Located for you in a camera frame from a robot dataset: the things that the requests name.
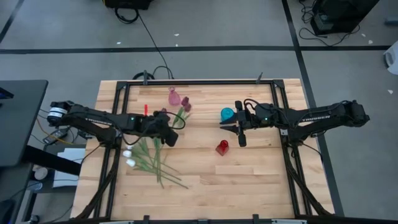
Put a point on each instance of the white trash bin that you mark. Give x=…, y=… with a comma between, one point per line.
x=392, y=57

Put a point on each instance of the pink-purple ribbed glass vase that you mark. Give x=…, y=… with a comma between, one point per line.
x=174, y=99

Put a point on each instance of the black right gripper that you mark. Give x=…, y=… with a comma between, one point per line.
x=252, y=119

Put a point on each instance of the small red strip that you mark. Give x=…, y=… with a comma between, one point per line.
x=145, y=109

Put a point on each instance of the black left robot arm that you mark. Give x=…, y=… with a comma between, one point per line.
x=93, y=119

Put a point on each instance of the white round container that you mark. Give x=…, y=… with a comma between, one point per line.
x=41, y=173

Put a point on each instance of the black desk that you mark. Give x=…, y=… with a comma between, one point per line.
x=21, y=118

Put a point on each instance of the black power adapter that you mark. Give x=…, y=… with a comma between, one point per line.
x=56, y=135

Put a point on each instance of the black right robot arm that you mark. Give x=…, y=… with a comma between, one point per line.
x=326, y=118

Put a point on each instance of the white paper box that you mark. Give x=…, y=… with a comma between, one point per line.
x=70, y=165

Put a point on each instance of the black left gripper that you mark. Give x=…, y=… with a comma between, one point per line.
x=161, y=127

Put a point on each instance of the black aluminium table frame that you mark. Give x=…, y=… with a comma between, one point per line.
x=199, y=82

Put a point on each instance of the black floor box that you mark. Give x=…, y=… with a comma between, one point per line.
x=127, y=3

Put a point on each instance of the dark red tulips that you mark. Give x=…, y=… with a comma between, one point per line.
x=130, y=162

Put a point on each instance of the white artificial tulip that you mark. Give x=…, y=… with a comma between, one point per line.
x=129, y=147
x=127, y=153

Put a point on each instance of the teal glass vase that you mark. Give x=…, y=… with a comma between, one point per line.
x=226, y=112

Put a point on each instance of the red ribbed glass vase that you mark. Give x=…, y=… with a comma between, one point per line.
x=222, y=148

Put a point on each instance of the black equipment case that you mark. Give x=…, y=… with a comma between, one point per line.
x=342, y=14

